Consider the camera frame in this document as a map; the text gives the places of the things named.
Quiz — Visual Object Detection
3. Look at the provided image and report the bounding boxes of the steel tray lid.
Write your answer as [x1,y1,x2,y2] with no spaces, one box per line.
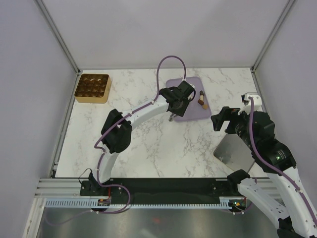
[213,134,254,172]

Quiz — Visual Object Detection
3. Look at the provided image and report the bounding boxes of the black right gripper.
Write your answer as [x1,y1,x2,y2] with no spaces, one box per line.
[211,105,258,150]

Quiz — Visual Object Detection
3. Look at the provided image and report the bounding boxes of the gold chocolate box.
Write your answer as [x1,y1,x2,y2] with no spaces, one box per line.
[74,73,111,104]

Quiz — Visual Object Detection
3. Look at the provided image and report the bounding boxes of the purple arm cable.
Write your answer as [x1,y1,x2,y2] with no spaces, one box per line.
[249,96,317,224]
[95,56,187,214]

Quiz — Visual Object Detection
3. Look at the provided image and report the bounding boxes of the right aluminium corner post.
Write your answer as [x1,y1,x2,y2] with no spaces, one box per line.
[250,0,297,73]

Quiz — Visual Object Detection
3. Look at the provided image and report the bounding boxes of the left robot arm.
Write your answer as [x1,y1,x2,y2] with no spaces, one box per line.
[91,80,196,195]

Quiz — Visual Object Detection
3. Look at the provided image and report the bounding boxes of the lilac plastic tray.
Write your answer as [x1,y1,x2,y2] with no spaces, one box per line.
[160,76,211,122]

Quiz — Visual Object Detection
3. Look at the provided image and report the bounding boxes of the left aluminium corner post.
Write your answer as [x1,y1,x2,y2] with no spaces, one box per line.
[34,0,81,75]

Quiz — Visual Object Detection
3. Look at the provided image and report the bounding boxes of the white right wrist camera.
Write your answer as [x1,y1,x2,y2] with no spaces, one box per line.
[238,92,262,114]

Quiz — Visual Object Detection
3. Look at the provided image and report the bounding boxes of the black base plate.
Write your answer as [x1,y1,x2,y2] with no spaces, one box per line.
[79,177,248,205]

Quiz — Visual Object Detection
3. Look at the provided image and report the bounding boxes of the aluminium corner post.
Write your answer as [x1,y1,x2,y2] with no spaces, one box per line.
[34,0,81,75]
[250,0,297,73]

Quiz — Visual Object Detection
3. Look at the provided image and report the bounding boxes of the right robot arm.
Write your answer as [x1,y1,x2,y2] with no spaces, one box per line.
[211,107,317,238]

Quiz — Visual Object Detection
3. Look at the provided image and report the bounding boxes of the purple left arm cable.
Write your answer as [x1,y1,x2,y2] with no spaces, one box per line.
[95,56,187,214]

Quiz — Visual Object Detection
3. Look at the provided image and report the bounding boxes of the white slotted cable duct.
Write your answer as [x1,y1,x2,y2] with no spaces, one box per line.
[45,198,231,209]

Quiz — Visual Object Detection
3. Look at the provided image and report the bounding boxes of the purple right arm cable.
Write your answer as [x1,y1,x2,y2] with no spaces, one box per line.
[249,96,317,224]

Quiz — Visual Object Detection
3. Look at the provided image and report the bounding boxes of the aluminium frame rail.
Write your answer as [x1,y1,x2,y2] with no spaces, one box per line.
[34,177,85,198]

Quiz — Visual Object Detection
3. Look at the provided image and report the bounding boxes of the steel slotted tongs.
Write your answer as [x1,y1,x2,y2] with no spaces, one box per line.
[168,113,177,122]

